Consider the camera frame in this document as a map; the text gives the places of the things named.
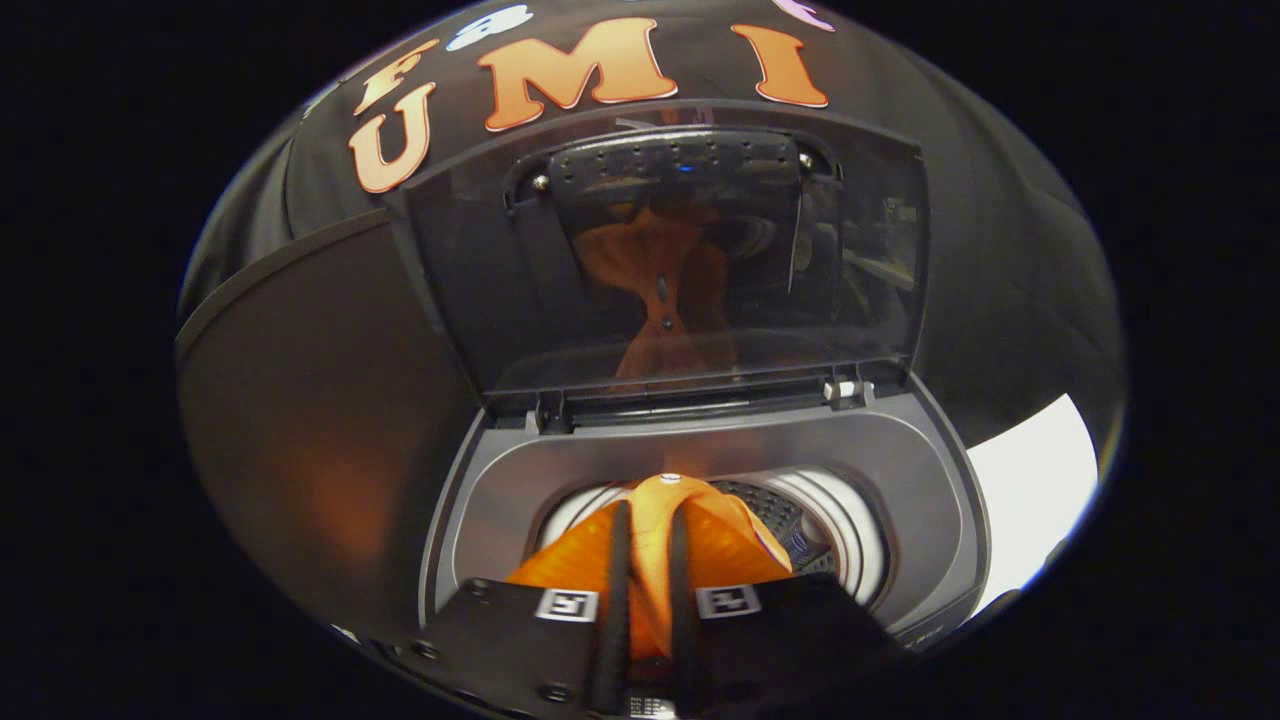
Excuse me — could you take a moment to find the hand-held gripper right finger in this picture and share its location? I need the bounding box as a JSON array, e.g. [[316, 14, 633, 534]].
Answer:
[[666, 488, 906, 719]]

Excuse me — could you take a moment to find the yellow polo shirt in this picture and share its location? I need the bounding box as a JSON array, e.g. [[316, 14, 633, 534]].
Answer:
[[615, 473, 771, 661]]

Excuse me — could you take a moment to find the black backdrop cloth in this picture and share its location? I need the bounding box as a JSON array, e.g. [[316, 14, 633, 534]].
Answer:
[[180, 0, 1126, 451]]

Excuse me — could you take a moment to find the grey cabinet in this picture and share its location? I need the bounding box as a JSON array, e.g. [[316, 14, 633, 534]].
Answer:
[[175, 208, 483, 643]]

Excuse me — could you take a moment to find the tinted washing machine lid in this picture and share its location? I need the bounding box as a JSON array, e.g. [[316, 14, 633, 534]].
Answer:
[[385, 98, 931, 426]]

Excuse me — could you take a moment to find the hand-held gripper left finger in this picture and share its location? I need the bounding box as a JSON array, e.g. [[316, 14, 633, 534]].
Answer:
[[400, 498, 635, 720]]

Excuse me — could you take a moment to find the white side table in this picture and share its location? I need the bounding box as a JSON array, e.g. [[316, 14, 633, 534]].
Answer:
[[963, 392, 1099, 617]]

